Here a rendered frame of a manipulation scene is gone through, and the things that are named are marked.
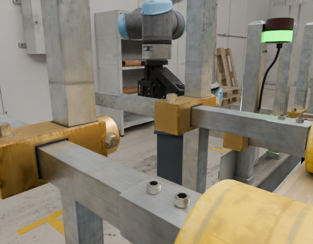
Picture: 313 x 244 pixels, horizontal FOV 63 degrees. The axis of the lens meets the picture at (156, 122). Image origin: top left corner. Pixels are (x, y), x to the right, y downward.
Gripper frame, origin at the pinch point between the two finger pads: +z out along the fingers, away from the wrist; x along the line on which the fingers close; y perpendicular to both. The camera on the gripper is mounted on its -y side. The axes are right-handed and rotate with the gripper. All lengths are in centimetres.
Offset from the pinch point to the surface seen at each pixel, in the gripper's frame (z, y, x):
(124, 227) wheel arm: -12, -42, 52
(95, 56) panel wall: -17, 241, -144
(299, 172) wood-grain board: -8, -46, 27
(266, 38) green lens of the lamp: -25.3, -30.1, -1.5
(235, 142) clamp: -1.8, -27.7, 5.0
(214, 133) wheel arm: -1.4, -20.0, 1.5
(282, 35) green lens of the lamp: -26.1, -33.4, -1.7
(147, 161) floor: 84, 115, -112
